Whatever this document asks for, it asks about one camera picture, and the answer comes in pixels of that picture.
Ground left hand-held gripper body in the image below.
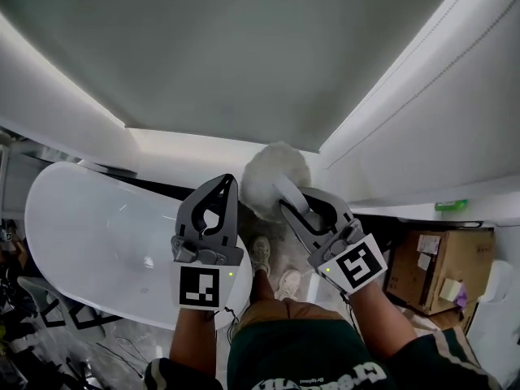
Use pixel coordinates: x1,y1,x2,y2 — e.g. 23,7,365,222
169,233,245,312

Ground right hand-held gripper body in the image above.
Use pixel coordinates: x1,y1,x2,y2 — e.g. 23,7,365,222
306,216,388,297

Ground fluffy white cleaning tool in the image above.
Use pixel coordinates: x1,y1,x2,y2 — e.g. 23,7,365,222
239,141,314,223

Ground white bathtub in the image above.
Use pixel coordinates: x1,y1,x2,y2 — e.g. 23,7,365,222
24,161,255,332

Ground person's left forearm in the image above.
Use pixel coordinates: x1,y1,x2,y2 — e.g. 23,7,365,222
167,305,223,378

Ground person's right forearm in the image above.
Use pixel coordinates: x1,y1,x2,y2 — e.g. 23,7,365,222
344,281,419,361

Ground person's left shoe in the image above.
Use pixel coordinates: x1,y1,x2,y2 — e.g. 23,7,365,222
248,236,272,276

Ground person's shoe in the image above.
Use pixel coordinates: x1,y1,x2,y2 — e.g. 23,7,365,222
248,236,272,276
275,269,303,301

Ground person's right shoe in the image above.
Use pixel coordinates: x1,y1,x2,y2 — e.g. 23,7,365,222
275,269,303,301

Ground person's left leg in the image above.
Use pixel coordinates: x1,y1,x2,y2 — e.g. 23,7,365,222
246,266,288,320

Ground person's brown shorts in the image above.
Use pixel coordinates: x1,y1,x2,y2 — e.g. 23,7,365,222
234,297,351,343

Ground brown cardboard box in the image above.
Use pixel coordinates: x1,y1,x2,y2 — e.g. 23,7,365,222
383,228,496,317

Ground yellow sticky note pad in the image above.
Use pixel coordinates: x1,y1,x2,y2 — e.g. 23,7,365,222
440,277,463,301

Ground person's dark green shirt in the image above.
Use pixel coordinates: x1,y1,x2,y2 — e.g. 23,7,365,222
143,318,501,390

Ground green packet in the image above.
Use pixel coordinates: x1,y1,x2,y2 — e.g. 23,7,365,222
434,198,469,212

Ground white plastic chair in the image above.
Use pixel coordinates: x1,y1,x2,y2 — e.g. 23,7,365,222
16,275,107,344

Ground white appliance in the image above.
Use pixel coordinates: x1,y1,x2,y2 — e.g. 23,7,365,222
465,259,520,384

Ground thin black cable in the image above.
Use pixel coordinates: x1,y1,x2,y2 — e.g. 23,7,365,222
106,334,152,379

